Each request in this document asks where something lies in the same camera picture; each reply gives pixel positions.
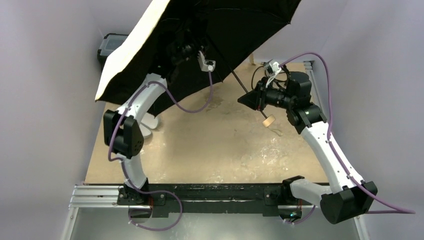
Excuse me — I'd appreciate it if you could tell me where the beige umbrella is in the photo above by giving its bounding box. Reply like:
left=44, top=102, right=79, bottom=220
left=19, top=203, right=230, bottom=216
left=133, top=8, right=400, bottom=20
left=95, top=0, right=300, bottom=116

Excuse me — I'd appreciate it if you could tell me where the grey umbrella case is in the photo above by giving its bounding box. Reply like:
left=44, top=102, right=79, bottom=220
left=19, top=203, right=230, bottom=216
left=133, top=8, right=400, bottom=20
left=139, top=113, right=161, bottom=138

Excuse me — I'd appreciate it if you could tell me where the black plastic toolbox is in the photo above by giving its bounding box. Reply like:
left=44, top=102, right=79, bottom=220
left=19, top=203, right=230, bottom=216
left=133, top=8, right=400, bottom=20
left=96, top=33, right=129, bottom=70

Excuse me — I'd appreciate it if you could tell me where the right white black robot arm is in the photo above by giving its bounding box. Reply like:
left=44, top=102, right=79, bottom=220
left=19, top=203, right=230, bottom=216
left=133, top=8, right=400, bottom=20
left=237, top=71, right=378, bottom=225

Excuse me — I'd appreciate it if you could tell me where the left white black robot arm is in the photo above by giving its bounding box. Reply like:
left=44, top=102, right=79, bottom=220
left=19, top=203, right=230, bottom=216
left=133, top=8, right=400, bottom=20
left=100, top=40, right=216, bottom=200

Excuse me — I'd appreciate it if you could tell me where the black coiled usb cable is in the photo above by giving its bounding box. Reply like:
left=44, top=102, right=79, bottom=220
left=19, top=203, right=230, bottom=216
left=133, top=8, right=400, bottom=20
left=250, top=64, right=292, bottom=92

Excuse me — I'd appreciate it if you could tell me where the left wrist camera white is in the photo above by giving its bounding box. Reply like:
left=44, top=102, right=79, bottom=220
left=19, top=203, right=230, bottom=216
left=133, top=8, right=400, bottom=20
left=197, top=50, right=216, bottom=72

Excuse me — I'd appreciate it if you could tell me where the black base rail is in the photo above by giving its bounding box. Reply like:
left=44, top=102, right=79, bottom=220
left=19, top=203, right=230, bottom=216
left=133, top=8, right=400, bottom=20
left=117, top=183, right=311, bottom=220

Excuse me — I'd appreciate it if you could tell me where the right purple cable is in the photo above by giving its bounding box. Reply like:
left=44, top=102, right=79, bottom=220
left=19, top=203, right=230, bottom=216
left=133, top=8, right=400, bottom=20
left=278, top=51, right=417, bottom=226

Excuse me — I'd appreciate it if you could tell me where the aluminium frame rail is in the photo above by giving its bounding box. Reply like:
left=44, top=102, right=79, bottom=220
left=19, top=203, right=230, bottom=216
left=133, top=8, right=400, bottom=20
left=61, top=60, right=370, bottom=240

